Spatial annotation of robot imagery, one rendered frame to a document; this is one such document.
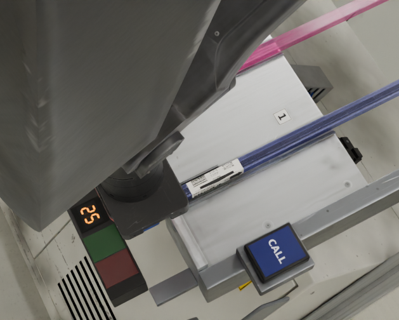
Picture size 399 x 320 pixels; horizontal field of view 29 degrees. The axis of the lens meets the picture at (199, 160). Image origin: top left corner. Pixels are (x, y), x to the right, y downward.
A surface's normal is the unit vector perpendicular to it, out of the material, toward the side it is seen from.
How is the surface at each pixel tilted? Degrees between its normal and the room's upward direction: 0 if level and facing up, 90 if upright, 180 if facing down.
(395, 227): 0
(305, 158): 43
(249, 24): 73
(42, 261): 90
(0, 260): 0
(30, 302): 0
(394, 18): 90
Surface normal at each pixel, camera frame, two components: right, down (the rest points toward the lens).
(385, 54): -0.66, 0.05
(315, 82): 0.59, -0.58
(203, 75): -0.24, 0.18
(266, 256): -0.01, -0.39
